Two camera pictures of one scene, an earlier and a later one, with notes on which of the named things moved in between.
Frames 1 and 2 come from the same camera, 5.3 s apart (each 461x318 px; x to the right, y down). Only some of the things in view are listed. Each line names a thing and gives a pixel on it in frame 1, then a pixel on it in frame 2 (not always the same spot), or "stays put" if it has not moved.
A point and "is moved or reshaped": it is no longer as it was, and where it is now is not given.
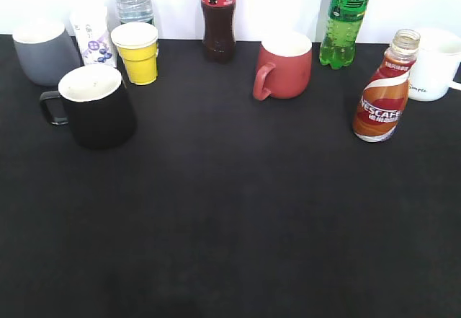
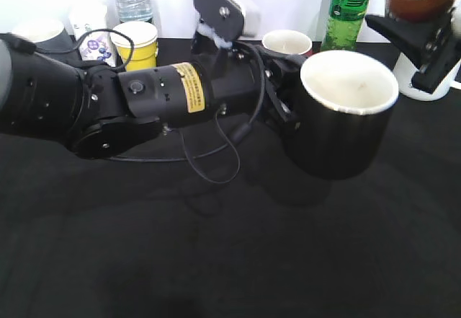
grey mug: [46, 48] stays put
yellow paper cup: [137, 42] stays put
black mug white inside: [94, 100] is moved or reshaped
